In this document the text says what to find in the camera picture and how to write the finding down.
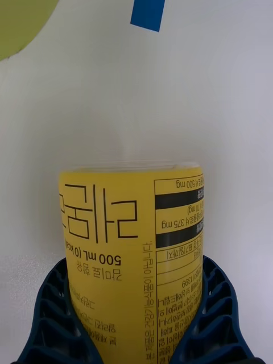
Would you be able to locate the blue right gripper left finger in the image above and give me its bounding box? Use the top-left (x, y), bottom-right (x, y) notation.
top-left (11, 257), bottom-right (105, 364)

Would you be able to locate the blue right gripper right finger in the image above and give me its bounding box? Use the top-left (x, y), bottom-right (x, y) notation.
top-left (169, 255), bottom-right (267, 364)

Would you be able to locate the yellow label plastic bottle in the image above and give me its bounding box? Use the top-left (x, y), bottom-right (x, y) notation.
top-left (58, 161), bottom-right (205, 364)

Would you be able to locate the yellow-green plastic waste bin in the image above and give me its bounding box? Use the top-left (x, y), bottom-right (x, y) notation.
top-left (0, 0), bottom-right (60, 62)

